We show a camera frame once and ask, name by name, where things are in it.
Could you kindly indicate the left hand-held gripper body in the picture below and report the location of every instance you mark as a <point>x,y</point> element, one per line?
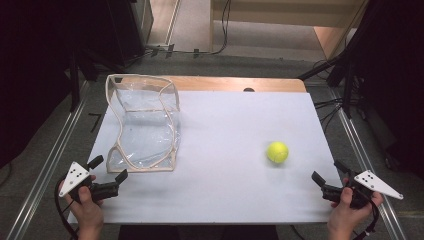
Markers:
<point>74,178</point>

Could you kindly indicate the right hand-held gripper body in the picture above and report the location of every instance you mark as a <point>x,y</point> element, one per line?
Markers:
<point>376,185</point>

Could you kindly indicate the clear plastic bag beige trim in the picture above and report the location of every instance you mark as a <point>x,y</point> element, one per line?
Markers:
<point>146,143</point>

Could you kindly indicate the yellow tennis ball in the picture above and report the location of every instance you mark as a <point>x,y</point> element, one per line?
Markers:
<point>277,152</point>

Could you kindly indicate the person's left hand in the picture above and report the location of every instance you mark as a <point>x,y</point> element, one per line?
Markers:
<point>87,211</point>

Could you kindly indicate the person's right hand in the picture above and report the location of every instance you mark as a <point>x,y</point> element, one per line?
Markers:
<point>346,215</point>

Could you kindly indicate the dark curtain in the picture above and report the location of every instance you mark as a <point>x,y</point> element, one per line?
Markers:
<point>395,83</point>
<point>33,66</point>

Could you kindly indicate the white table sheet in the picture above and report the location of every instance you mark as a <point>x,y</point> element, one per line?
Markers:
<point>226,133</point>

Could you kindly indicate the wooden table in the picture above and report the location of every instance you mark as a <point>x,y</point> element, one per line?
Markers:
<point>233,83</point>

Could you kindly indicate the dark cabinet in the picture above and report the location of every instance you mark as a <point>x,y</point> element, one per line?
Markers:
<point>123,30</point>

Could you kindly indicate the metal floor rail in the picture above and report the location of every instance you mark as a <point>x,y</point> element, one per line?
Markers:
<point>43,173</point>
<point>361,150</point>

